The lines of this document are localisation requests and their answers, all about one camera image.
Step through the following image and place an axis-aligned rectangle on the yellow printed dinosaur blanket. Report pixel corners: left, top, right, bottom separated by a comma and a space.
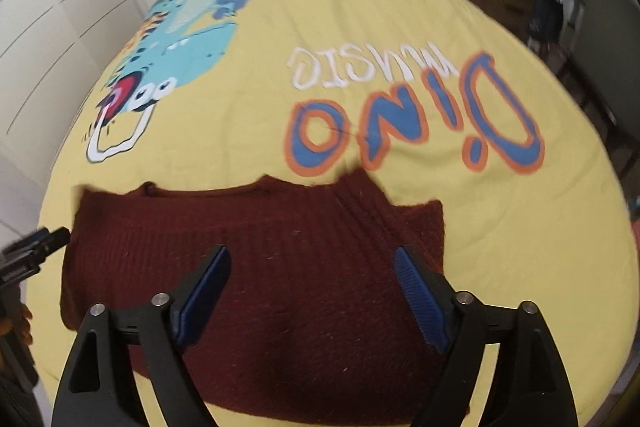
30, 0, 636, 427

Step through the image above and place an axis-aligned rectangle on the dark red knit sweater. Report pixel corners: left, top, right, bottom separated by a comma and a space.
60, 169, 447, 427

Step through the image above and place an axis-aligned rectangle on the dark blue bag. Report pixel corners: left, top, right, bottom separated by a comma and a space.
530, 0, 566, 52

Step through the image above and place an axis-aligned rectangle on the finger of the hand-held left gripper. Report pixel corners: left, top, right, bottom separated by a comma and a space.
0, 227, 72, 289

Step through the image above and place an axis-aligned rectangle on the white wardrobe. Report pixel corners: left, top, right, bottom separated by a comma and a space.
0, 0, 166, 233

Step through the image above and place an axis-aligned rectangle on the grey chair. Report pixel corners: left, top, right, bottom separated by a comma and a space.
565, 0, 640, 178

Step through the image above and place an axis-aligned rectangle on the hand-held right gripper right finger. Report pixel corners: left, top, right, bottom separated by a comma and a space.
393, 246, 578, 427

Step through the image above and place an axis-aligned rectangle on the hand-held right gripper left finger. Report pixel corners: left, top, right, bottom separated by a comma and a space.
51, 245, 232, 427

